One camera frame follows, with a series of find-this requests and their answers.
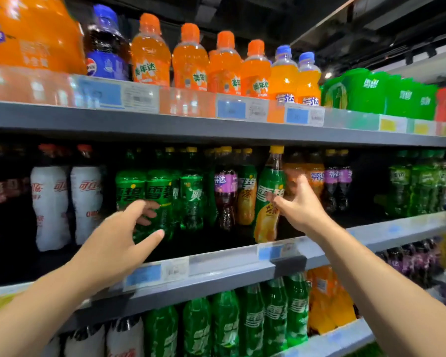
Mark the person's left hand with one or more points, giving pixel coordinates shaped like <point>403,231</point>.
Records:
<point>119,249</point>

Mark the green Sprite multipacks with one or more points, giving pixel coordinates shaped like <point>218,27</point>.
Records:
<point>403,96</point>
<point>357,93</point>
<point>427,101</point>

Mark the person's left forearm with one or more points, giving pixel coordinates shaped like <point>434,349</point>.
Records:
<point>30,323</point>

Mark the purple label bottle yellow cap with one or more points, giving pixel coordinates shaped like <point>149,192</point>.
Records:
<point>345,176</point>
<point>225,183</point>
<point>331,176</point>

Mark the grey store shelving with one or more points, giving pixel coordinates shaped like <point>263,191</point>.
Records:
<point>171,128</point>

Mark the ceiling light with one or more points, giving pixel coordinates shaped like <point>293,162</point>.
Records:
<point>328,74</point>

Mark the large cola bottle blue cap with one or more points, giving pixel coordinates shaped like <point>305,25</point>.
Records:
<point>108,63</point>

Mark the yellow cap Sprite tea bottles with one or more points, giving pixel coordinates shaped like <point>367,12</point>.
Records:
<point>266,212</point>

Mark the row of dark green bottles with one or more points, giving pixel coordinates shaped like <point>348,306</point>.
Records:
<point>130,186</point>

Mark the person's right hand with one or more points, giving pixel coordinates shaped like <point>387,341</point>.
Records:
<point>308,215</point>

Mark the row of purple label bottles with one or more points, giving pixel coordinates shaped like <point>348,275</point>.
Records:
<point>405,264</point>

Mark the row of green soda bottles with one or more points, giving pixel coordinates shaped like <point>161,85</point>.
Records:
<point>227,327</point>

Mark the white cola bottle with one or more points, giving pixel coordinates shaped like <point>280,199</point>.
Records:
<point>85,344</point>
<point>85,197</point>
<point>126,342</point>
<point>50,204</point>
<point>50,349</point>

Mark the row of green-capped lime bottles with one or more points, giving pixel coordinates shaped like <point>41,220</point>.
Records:
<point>412,182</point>

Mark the orange soda bottle blue cap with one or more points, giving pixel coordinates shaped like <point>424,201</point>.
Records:
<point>308,85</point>
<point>284,81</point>

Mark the person's right forearm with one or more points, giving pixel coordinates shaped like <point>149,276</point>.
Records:
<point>394,293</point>

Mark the orange Fanta multipack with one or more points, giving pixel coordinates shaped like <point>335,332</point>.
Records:
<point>30,33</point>

